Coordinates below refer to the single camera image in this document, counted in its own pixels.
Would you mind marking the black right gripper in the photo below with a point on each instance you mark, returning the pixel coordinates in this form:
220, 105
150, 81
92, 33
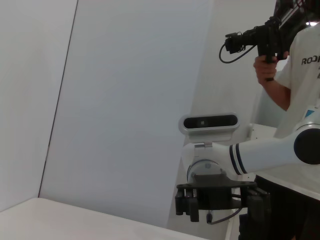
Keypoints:
212, 197

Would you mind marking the black handheld camera rig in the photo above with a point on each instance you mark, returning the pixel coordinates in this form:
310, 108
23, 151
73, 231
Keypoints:
265, 37

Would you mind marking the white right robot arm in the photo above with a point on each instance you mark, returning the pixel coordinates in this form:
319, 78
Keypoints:
262, 152

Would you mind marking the person right forearm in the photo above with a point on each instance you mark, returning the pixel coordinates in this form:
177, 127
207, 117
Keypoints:
277, 93

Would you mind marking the person right hand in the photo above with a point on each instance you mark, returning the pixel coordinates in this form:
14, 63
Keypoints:
260, 70

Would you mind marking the white panel with holes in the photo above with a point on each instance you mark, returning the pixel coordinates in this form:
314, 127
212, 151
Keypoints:
262, 132

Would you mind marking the person in white t-shirt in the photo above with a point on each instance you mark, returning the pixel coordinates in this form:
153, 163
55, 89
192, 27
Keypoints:
305, 82

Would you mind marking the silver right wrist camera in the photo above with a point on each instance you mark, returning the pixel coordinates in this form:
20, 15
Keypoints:
207, 122

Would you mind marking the metal ceiling rail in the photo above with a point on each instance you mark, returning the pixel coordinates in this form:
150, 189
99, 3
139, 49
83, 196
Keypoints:
290, 12

